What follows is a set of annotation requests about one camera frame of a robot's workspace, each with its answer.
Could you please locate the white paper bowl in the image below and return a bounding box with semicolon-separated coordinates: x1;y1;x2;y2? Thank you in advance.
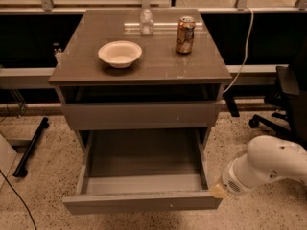
98;40;142;69

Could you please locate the black floor cable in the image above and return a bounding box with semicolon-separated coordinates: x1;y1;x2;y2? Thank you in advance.
0;168;39;230

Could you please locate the grey drawer cabinet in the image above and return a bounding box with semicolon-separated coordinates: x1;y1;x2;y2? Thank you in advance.
49;9;231;145

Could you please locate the orange soda can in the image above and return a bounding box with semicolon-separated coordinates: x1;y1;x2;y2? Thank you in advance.
176;16;196;54

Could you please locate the black office chair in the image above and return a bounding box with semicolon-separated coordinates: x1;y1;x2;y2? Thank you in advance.
249;39;307;149

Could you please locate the grey top drawer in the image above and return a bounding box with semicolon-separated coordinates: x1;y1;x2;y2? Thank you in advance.
61;102;220;130

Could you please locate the black table leg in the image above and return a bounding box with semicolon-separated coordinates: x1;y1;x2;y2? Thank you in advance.
223;90;240;117

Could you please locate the black floor bar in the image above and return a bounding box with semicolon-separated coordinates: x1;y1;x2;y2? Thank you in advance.
13;117;49;177

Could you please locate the grey drawer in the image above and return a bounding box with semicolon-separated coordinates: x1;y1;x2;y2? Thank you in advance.
63;128;222;215
61;102;220;130

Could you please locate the white cable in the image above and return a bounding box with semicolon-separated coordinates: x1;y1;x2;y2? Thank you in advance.
223;7;254;95

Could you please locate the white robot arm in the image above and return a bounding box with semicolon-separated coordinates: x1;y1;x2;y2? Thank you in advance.
209;135;307;198

